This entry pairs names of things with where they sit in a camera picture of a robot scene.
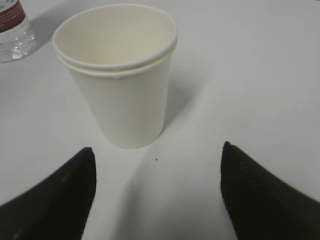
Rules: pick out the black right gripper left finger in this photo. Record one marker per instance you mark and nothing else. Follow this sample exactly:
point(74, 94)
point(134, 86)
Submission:
point(58, 207)

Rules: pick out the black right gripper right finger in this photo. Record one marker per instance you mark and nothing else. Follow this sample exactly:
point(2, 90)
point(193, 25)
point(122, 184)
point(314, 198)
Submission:
point(260, 205)

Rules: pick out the white paper cup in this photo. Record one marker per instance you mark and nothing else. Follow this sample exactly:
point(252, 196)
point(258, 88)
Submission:
point(119, 55)

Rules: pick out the clear water bottle red label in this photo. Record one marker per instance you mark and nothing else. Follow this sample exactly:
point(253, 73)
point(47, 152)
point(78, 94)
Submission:
point(17, 39)

